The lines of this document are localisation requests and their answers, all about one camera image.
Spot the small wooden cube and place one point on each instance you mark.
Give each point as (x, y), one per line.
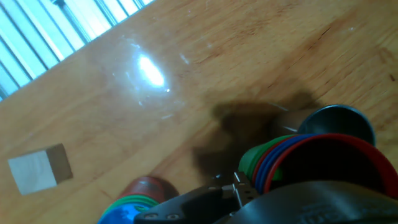
(40, 168)

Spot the wooden work board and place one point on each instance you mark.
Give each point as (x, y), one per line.
(186, 93)

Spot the stainless steel cup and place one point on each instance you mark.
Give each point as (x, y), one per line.
(335, 121)

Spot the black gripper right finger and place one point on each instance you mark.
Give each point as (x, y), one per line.
(311, 205)

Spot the red plastic cup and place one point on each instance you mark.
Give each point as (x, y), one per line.
(256, 166)
(149, 186)
(373, 151)

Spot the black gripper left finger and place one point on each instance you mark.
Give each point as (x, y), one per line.
(192, 205)

